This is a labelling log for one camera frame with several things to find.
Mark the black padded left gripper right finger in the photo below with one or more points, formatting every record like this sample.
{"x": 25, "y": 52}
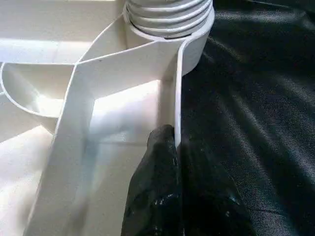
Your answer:
{"x": 211, "y": 201}

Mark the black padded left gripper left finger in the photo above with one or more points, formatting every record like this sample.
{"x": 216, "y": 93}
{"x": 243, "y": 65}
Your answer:
{"x": 155, "y": 191}

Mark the white plastic children's table top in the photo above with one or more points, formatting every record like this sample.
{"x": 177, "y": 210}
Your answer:
{"x": 59, "y": 88}

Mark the white plastic table leg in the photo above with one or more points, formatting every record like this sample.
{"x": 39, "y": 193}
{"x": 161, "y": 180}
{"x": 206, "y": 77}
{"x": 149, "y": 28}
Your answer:
{"x": 167, "y": 17}

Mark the black plastic work mat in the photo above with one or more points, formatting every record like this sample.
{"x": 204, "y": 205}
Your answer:
{"x": 261, "y": 113}

